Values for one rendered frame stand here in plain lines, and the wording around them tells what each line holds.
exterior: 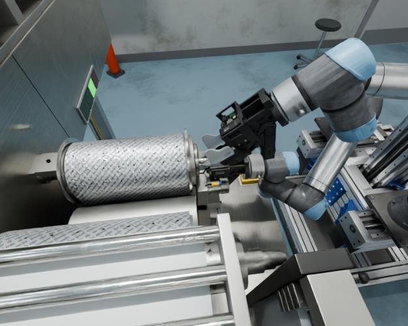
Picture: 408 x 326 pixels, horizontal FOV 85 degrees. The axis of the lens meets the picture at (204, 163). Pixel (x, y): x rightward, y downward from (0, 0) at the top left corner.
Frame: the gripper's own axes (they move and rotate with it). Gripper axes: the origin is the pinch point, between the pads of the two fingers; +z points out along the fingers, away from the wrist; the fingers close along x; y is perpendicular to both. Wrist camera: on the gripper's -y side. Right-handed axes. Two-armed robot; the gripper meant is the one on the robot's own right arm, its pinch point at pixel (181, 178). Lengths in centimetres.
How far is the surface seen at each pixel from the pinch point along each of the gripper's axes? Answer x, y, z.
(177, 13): -281, -51, -8
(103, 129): -71, -42, 48
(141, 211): 17.0, 14.5, 7.9
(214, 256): 30.6, 27.8, -4.6
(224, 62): -263, -109, -68
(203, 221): 11.3, -8.1, -5.3
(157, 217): 25.6, 29.8, 2.0
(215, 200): 11.2, 4.8, -8.8
